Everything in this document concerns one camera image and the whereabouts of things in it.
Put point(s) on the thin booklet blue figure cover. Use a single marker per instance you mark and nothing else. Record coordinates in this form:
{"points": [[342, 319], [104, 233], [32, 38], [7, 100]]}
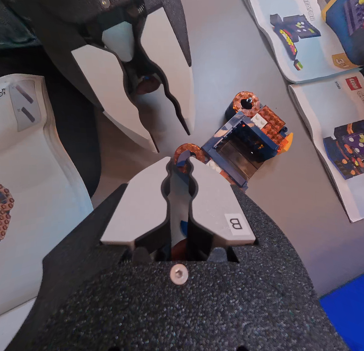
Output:
{"points": [[264, 3]]}

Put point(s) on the blue yellow toy set box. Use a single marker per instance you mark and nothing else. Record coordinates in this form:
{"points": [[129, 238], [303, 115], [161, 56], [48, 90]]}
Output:
{"points": [[347, 29]]}

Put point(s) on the thick open instruction booklet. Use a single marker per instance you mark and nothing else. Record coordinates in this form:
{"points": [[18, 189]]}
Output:
{"points": [[34, 171]]}

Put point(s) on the blue orange brick model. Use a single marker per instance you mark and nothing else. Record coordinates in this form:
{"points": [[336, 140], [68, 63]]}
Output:
{"points": [[244, 140]]}

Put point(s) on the thin booklet purple arcade cover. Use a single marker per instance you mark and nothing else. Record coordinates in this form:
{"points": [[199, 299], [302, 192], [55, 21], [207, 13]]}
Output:
{"points": [[312, 114]]}

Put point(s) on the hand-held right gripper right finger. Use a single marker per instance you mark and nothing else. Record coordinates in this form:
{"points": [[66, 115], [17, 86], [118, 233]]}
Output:
{"points": [[213, 208]]}

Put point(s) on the large blue plastic bin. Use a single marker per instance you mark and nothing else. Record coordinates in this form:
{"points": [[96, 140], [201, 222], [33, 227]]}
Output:
{"points": [[344, 314]]}

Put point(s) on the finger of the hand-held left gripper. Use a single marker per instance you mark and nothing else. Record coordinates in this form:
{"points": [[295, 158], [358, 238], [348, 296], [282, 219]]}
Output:
{"points": [[105, 77], [173, 72]]}

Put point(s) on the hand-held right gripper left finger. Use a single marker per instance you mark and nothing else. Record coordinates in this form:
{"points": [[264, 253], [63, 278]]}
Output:
{"points": [[139, 211]]}

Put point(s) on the curved dark blue tile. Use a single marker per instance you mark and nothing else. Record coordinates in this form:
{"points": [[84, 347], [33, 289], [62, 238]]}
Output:
{"points": [[182, 157]]}

